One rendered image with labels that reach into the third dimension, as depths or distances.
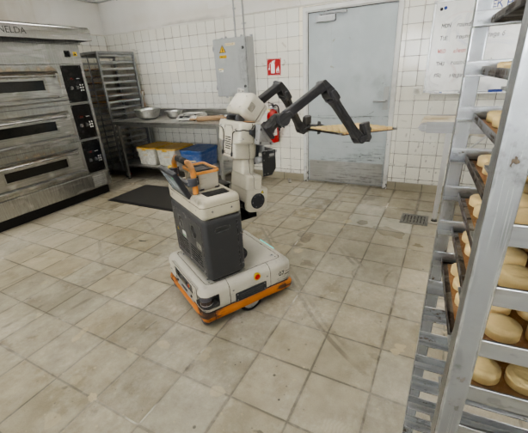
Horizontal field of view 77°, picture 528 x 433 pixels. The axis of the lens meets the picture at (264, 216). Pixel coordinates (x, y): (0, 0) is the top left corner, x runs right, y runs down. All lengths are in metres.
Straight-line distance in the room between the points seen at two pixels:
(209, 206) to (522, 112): 1.57
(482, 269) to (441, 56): 3.77
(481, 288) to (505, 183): 0.14
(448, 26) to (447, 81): 0.51
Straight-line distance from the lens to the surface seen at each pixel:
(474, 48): 0.87
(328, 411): 1.77
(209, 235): 1.88
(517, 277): 0.58
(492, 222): 0.46
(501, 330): 0.62
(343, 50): 4.37
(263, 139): 1.94
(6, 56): 4.55
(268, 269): 2.17
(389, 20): 4.29
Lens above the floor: 1.43
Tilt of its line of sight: 24 degrees down
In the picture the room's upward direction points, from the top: 3 degrees counter-clockwise
